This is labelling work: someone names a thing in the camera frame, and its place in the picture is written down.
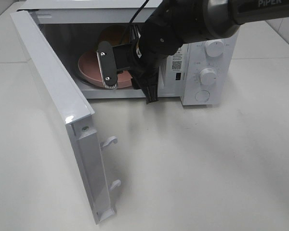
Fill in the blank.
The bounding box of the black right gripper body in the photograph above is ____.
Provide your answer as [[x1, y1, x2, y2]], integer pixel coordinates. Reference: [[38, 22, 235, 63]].
[[112, 43, 166, 90]]

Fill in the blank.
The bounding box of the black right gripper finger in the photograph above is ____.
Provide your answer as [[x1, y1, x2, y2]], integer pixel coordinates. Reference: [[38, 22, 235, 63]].
[[142, 83, 158, 104], [129, 24, 141, 41]]

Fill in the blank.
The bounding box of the round door release button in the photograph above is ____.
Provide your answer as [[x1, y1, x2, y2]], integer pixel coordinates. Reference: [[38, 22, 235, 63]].
[[195, 90, 210, 102]]

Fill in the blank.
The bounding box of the pink round plate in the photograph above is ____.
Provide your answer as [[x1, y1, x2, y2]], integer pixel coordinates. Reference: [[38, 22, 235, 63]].
[[78, 51, 132, 89]]

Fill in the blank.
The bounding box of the white microwave door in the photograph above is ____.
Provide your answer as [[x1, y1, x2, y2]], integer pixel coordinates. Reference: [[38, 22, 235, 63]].
[[11, 11, 121, 224]]

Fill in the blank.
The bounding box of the burger with lettuce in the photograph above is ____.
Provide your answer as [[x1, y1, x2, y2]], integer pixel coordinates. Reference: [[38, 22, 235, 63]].
[[95, 25, 133, 51]]

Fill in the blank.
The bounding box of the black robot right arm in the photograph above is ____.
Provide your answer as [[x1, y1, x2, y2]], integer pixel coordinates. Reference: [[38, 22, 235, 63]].
[[103, 0, 289, 103]]

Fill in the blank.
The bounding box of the white warning label sticker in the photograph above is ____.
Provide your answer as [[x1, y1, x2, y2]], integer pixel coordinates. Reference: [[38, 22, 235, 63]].
[[171, 48, 184, 71]]

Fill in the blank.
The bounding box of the white microwave oven body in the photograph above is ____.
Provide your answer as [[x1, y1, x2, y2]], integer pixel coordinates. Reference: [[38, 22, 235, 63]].
[[12, 0, 238, 110]]

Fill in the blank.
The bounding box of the white lower timer knob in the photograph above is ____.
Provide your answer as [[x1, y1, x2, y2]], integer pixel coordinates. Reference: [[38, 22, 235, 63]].
[[199, 68, 217, 86]]

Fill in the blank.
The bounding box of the white upper power knob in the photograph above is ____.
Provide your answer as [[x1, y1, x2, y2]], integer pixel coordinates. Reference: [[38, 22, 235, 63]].
[[205, 39, 224, 58]]

